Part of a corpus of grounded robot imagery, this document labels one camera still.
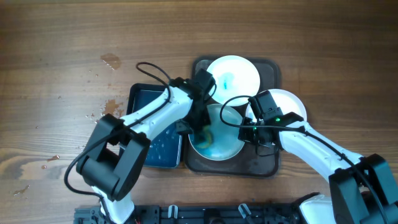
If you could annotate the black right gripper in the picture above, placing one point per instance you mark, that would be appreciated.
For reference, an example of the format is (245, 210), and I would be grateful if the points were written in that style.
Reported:
(250, 134)

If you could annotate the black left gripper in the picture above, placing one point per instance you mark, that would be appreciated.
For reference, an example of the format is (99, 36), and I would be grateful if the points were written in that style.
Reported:
(181, 130)

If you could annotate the green yellow sponge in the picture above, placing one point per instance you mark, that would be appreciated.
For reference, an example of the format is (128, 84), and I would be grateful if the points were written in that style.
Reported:
(204, 138)

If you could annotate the white plate front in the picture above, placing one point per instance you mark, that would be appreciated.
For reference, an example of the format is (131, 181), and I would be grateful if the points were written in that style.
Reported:
(225, 138)

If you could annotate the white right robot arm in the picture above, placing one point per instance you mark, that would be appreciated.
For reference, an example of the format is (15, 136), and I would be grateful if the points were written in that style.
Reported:
(362, 189)

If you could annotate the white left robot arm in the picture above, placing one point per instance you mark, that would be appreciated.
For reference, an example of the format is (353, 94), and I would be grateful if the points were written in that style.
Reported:
(117, 148)

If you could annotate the dark brown serving tray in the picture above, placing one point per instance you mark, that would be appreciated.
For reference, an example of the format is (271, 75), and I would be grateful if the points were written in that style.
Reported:
(262, 162)

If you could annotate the black water tray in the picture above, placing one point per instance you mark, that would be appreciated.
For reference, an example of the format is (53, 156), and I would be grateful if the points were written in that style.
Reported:
(165, 149)

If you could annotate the white plate blue stain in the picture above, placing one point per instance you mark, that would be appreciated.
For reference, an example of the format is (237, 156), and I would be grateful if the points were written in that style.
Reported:
(234, 76)

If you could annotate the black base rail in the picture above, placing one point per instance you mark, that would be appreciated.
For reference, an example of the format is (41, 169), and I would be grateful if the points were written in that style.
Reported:
(269, 213)

